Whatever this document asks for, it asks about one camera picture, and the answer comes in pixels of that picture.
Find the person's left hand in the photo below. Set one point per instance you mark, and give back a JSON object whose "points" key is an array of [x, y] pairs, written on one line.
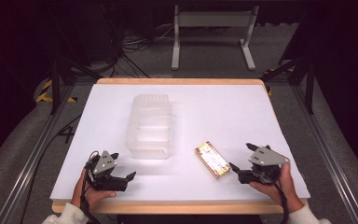
{"points": [[93, 196]]}

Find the black tripod stand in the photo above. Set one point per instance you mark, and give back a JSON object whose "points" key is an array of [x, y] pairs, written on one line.
{"points": [[309, 81], [55, 77]]}

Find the yellow red patterned packet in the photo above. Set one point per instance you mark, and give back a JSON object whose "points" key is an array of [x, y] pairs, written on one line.
{"points": [[213, 160]]}

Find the black tape floor mark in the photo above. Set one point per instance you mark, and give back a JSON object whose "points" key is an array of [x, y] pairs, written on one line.
{"points": [[66, 134]]}

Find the white table cover sheet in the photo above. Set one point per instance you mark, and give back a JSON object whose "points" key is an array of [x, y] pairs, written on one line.
{"points": [[217, 115]]}

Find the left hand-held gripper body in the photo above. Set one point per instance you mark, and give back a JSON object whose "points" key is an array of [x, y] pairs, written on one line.
{"points": [[104, 163]]}

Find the white metal stand frame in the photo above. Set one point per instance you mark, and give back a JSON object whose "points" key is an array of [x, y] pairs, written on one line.
{"points": [[211, 19]]}

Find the person's right hand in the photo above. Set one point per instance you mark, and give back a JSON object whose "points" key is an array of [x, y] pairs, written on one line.
{"points": [[286, 186]]}

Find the yellow black hazard tape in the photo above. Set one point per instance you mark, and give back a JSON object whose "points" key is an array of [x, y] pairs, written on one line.
{"points": [[45, 93], [268, 88]]}

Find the clear plastic container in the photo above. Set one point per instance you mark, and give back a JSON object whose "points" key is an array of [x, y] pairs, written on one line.
{"points": [[150, 130]]}

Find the aluminium floor rail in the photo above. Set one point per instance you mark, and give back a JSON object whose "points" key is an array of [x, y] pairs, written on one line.
{"points": [[332, 161], [34, 161]]}

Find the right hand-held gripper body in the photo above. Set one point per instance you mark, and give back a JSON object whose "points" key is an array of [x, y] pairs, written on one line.
{"points": [[265, 157]]}

